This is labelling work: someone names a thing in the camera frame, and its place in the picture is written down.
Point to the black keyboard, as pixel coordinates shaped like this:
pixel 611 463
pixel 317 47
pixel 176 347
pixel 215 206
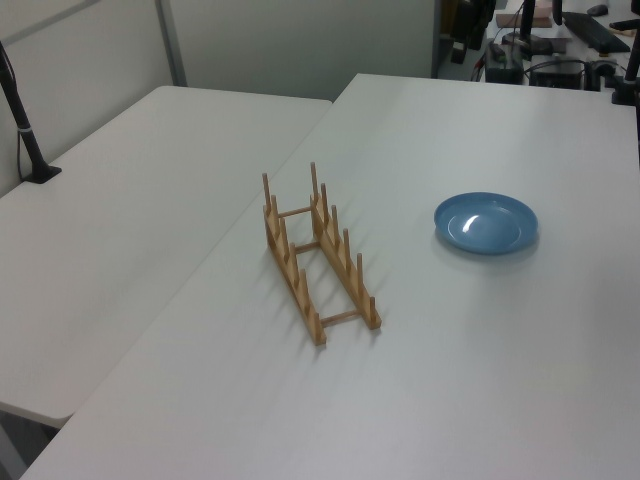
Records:
pixel 597 31

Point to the pink brown flat boxes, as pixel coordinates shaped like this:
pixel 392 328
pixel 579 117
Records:
pixel 542 12

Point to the grey partition post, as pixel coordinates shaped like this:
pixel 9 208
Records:
pixel 172 40

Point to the black stand with round base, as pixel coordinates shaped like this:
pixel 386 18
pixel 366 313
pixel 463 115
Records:
pixel 528 30

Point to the white side table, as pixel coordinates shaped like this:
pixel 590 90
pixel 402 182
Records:
pixel 125 225

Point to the dark power supply box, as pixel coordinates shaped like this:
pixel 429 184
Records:
pixel 504 67

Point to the black camera pole with clamp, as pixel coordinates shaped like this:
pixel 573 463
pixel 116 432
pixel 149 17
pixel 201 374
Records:
pixel 627 75
pixel 24 130

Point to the black equipment stack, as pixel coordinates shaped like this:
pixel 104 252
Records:
pixel 467 30

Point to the black electronics box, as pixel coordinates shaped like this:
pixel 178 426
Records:
pixel 556 75

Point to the wooden plate rack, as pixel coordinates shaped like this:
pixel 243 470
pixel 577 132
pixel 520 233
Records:
pixel 340 252

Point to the blue round plate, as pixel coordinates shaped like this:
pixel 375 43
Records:
pixel 487 225

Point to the black computer mouse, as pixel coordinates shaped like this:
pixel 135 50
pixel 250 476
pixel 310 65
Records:
pixel 596 9

